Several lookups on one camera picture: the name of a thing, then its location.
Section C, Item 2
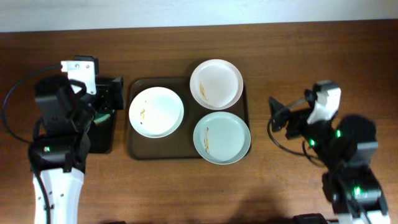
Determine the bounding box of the white plate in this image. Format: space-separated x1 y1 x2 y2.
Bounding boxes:
190 59 244 110
129 86 185 138

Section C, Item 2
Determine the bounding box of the small black tray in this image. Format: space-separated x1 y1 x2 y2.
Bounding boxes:
88 111 117 154

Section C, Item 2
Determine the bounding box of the green yellow sponge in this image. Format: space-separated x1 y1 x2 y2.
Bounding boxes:
93 113 111 125

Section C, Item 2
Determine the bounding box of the white plate top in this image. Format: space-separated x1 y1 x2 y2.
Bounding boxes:
190 59 244 110

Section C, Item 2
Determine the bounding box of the light blue plate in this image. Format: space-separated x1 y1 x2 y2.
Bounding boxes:
193 111 251 165

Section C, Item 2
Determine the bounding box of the brown serving tray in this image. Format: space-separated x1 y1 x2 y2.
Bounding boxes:
126 77 251 161

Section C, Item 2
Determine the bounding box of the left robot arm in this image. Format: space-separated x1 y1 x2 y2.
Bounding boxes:
28 75 125 223

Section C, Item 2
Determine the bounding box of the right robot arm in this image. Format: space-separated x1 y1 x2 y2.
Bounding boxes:
267 96 391 223

